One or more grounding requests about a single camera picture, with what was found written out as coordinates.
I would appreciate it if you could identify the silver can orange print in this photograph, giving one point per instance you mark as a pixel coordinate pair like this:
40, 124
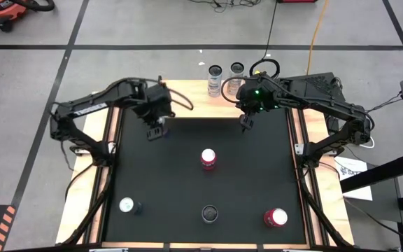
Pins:
235, 82

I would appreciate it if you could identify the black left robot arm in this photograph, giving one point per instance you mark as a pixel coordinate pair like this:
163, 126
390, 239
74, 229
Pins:
89, 108

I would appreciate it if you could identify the black beam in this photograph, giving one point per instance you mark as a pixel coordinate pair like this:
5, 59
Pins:
380, 173

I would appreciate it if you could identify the black table mat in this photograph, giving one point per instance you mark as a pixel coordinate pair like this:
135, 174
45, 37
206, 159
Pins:
187, 189

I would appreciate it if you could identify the white printed paper sheet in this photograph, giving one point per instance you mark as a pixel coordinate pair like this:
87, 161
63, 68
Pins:
360, 193

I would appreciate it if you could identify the red soda can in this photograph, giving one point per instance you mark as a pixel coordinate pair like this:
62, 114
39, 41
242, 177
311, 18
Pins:
208, 157
276, 217

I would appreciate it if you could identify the red box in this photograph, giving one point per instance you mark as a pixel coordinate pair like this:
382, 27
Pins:
296, 1

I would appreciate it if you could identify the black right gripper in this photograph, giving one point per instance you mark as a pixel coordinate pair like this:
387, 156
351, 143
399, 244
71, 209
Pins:
257, 94

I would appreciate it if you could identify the wooden shelf with black legs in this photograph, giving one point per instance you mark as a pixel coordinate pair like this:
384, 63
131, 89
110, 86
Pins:
194, 101

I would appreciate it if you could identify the silver can blue print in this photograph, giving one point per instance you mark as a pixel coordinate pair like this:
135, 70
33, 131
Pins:
215, 84
209, 213

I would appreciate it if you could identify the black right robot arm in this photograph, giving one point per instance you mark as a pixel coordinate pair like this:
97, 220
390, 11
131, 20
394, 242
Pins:
327, 101

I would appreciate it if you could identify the orange shop vacuum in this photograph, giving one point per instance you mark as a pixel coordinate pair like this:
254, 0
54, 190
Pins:
2, 12

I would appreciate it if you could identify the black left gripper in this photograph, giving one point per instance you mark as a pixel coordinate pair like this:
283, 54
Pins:
156, 103

